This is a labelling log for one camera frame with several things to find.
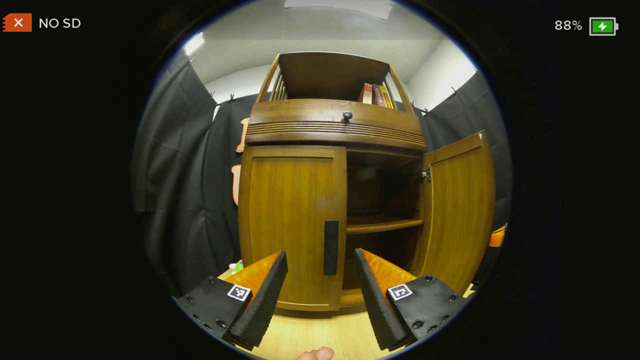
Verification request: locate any black door handle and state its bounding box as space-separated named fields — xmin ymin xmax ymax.
xmin=323 ymin=220 xmax=340 ymax=277

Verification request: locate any wooden cabinet drawer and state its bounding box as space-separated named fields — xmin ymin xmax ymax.
xmin=245 ymin=98 xmax=427 ymax=152

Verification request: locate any narrow ceiling light panel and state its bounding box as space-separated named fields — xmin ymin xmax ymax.
xmin=183 ymin=32 xmax=206 ymax=57

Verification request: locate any wooden inner cabinet shelf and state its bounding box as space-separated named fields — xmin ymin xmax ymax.
xmin=346 ymin=215 xmax=424 ymax=235

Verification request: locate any wooden shoe cabinet door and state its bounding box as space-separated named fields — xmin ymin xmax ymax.
xmin=410 ymin=130 xmax=497 ymax=297
xmin=238 ymin=145 xmax=348 ymax=312

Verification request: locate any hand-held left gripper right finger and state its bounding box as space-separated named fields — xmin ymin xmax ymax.
xmin=354 ymin=248 xmax=468 ymax=352

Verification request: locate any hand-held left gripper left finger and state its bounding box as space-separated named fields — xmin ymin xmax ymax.
xmin=176 ymin=251 xmax=289 ymax=349

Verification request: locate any wooden double-door shoe cabinet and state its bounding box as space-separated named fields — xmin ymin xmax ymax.
xmin=237 ymin=51 xmax=497 ymax=313

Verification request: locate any black backdrop cloth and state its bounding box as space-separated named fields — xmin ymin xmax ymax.
xmin=131 ymin=55 xmax=513 ymax=298

